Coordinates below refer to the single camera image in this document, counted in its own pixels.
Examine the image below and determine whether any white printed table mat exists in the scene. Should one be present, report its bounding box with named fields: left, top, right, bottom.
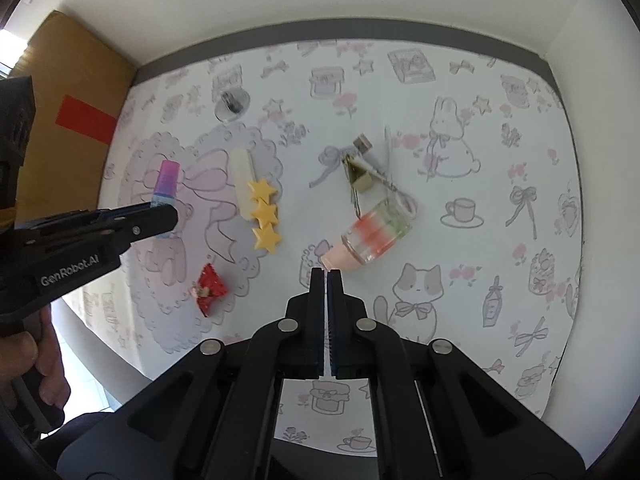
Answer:
left=82, top=40, right=586, bottom=456

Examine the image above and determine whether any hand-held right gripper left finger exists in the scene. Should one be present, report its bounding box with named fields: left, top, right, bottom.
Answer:
left=60, top=267, right=328, bottom=480

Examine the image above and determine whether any purple pink gradient tube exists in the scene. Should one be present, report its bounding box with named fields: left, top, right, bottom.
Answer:
left=150, top=160, right=182, bottom=239

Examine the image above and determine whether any red candy wrapper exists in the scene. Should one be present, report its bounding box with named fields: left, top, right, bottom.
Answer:
left=190, top=262, right=230, bottom=317

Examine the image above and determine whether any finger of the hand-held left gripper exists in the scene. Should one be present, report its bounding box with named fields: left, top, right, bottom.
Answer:
left=14, top=206, right=180, bottom=274
left=30, top=203, right=152, bottom=231

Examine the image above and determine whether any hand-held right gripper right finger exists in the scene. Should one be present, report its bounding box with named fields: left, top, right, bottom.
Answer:
left=329, top=269, right=586, bottom=480

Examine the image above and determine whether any brown cardboard box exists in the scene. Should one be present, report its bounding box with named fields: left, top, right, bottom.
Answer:
left=10, top=10, right=137, bottom=211

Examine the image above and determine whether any yellow star hair clip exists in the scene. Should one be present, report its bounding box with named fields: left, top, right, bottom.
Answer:
left=247, top=178, right=283, bottom=252

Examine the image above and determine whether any person's left hand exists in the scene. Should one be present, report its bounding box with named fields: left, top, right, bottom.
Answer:
left=0, top=305, right=71, bottom=411

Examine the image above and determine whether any white rectangular bar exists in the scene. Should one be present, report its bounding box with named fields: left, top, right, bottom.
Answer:
left=229, top=149, right=261, bottom=221

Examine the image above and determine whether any short white USB cable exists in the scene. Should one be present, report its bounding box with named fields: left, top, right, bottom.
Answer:
left=341, top=125, right=420, bottom=219

